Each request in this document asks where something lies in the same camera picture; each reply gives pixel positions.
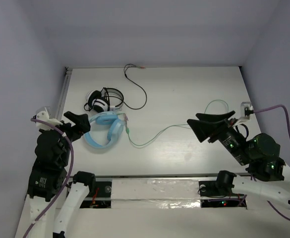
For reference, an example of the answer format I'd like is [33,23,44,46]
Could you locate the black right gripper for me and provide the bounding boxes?
[185,110,250,165]

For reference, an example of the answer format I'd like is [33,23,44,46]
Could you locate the light blue headphones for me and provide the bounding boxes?
[84,112,125,149]

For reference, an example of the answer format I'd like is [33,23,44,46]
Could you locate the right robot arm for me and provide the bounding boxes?
[187,108,290,210]

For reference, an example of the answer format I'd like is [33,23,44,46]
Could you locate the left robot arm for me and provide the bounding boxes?
[24,109,96,238]

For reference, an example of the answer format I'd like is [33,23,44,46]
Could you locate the white and black headphones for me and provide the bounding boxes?
[83,87,124,113]

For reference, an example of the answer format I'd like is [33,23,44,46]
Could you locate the silver foil covered block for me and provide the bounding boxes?
[111,178,201,209]

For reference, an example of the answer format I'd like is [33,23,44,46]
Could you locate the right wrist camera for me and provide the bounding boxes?
[235,102,254,125]

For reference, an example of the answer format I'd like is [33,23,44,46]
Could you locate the black headphone cable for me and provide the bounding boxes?
[123,63,148,110]

